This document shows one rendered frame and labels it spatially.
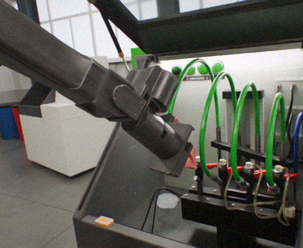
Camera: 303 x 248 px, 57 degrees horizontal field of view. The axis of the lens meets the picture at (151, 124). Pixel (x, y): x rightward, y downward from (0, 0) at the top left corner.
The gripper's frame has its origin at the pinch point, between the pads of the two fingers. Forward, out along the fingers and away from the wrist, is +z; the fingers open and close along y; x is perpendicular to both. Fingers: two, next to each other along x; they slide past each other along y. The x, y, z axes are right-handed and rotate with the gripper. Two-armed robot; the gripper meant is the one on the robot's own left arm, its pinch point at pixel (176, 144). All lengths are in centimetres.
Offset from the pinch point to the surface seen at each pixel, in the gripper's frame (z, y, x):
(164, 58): 3, 27, -45
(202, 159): 4.5, -6.6, 2.5
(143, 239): 9.1, 10.4, 24.4
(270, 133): 6.5, -22.4, -5.0
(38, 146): 72, 362, -68
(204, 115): -1.2, -8.2, -7.3
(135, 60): 91, 236, -209
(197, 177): 18.7, 6.1, 0.8
